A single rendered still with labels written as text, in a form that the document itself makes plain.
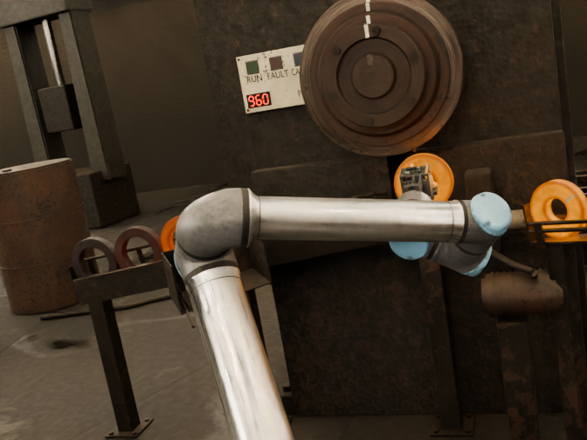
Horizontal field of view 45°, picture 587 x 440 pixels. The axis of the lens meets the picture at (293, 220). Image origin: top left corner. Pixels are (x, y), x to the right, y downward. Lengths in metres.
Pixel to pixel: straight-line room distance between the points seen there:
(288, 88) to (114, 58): 7.24
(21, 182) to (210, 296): 3.18
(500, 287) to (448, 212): 0.59
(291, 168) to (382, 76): 0.48
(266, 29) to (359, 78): 0.45
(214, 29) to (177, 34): 4.07
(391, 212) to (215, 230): 0.35
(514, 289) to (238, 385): 0.92
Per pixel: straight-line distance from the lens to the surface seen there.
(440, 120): 2.07
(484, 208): 1.48
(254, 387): 1.36
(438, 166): 1.88
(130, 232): 2.48
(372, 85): 2.00
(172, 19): 9.06
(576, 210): 1.92
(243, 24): 2.35
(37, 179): 4.51
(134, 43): 9.30
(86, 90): 7.31
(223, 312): 1.40
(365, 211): 1.40
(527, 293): 2.01
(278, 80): 2.30
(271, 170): 2.31
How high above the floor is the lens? 1.16
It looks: 11 degrees down
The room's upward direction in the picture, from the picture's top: 10 degrees counter-clockwise
